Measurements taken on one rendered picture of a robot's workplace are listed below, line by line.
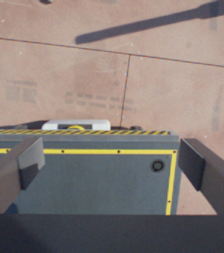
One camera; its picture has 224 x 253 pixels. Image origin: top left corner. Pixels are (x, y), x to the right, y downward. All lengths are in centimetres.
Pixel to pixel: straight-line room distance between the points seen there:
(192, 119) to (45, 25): 74
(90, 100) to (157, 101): 29
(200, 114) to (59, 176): 65
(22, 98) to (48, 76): 15
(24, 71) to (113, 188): 61
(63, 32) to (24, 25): 16
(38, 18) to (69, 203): 70
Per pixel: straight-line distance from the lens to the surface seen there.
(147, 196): 61
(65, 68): 83
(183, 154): 16
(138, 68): 81
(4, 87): 94
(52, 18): 87
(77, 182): 59
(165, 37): 85
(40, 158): 17
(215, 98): 93
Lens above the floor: 81
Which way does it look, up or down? 74 degrees down
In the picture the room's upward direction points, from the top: 179 degrees counter-clockwise
